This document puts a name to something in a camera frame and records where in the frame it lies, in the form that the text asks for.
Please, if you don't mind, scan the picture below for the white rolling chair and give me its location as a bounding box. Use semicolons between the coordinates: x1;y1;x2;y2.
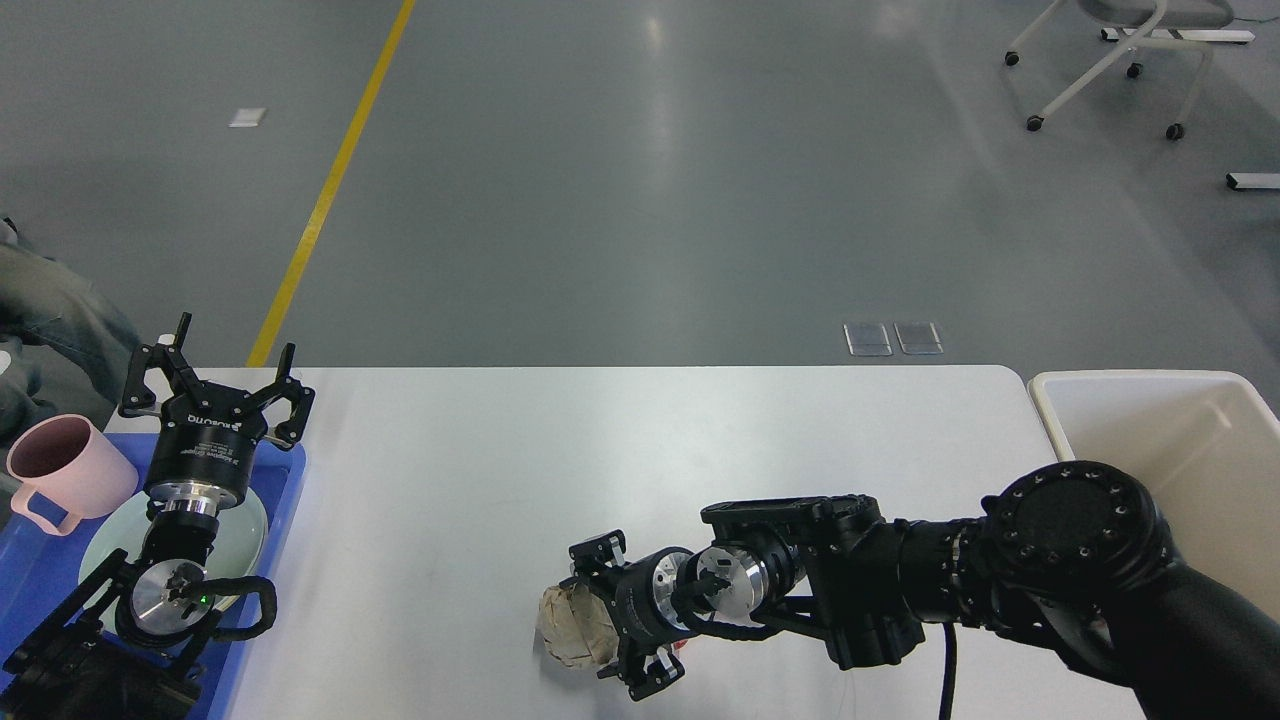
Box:
1025;1;1256;142

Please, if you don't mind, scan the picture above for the right floor socket plate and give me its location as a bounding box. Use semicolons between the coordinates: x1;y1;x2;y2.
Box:
893;322;945;356

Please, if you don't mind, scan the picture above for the brown paper ball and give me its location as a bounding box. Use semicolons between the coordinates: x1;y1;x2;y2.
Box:
535;584;620;670

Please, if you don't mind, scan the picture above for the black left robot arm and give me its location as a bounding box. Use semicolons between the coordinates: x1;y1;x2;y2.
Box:
3;314;315;719

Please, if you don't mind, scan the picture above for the left floor socket plate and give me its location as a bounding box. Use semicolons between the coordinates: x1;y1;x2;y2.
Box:
844;322;895;357

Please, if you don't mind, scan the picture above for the floor socket plate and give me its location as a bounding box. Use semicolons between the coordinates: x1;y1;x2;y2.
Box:
893;322;945;356
844;322;895;357

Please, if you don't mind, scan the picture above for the white plastic bin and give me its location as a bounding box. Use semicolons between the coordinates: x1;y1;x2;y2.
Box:
1028;370;1279;618

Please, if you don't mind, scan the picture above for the white bar on floor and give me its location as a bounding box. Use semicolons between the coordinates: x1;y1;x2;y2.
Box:
1225;172;1280;192

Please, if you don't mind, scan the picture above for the pink mug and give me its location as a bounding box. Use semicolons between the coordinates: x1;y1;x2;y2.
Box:
6;414;140;537

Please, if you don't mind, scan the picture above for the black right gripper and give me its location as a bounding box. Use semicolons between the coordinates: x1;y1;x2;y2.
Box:
559;529;696;702

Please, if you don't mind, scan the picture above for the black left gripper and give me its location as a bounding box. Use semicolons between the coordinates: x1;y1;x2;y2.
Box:
118;313;316;518

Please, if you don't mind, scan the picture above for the light green plate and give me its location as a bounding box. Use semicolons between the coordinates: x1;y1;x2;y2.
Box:
77;491;268;582

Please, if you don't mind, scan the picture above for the person in jeans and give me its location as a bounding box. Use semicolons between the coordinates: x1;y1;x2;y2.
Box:
1;217;141;443

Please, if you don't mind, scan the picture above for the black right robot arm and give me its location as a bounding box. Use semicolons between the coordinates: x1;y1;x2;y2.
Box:
559;460;1279;719

